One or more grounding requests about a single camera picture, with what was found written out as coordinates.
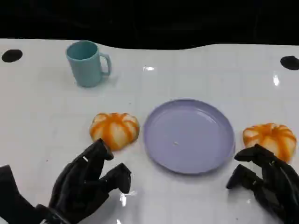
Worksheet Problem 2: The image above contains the pale green mug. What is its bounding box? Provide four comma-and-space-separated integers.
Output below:
65, 40, 112, 88

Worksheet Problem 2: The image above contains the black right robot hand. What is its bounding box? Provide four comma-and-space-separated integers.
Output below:
226, 143, 299, 224

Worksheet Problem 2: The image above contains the orange and white bread roll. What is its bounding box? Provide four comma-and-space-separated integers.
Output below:
89, 112, 141, 151
242, 123, 298, 162

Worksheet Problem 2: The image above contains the black round table hole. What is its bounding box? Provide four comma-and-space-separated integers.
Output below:
1, 49, 23, 63
280, 56, 299, 70

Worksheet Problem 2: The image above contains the lilac plate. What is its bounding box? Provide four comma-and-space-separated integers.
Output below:
142, 98, 235, 175

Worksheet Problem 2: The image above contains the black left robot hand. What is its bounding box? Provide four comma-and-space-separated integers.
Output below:
48, 138, 133, 223

